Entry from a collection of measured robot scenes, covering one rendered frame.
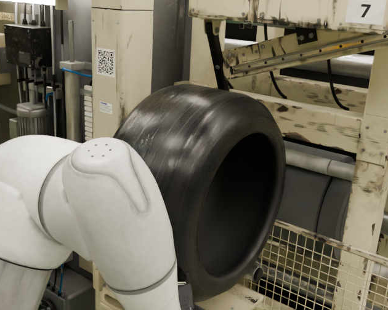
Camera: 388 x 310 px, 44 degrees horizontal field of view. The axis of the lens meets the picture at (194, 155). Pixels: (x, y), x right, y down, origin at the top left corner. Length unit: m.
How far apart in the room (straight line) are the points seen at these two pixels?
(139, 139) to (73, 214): 0.59
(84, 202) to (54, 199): 0.06
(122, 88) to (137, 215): 0.84
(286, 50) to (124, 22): 0.49
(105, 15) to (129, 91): 0.22
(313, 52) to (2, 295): 1.07
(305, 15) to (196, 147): 0.47
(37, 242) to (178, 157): 0.49
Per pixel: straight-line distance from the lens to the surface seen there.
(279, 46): 1.51
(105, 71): 1.40
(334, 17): 1.29
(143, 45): 1.40
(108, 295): 1.54
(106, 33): 1.38
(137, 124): 1.18
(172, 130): 1.12
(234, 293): 1.61
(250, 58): 1.55
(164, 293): 0.65
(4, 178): 0.69
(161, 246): 0.60
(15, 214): 0.67
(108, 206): 0.55
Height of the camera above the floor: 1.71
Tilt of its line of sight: 19 degrees down
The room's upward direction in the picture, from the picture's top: 3 degrees clockwise
